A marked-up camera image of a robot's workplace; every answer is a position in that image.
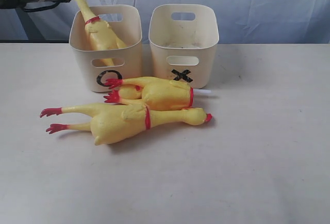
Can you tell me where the cream bin marked X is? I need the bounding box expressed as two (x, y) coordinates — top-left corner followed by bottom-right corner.
(148, 4), (219, 89)

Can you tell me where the cream bin marked O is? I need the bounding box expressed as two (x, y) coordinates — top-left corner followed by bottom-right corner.
(69, 5), (142, 92)

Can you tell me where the yellow rubber chicken top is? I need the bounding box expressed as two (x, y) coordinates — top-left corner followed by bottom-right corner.
(75, 0), (127, 51)

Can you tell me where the yellow rubber chicken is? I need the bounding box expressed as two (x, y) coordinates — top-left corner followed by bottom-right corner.
(75, 0), (127, 51)
(40, 103), (212, 146)

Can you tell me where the blue-grey backdrop curtain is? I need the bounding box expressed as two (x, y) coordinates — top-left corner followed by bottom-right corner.
(0, 0), (330, 45)

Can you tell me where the severed chicken head with tube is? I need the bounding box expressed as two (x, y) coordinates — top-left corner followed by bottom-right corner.
(193, 89), (212, 96)

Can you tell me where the yellow rubber chicken front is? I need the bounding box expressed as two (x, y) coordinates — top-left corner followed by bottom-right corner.
(40, 103), (212, 146)

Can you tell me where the headless yellow chicken body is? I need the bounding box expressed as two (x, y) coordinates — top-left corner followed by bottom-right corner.
(104, 76), (194, 111)

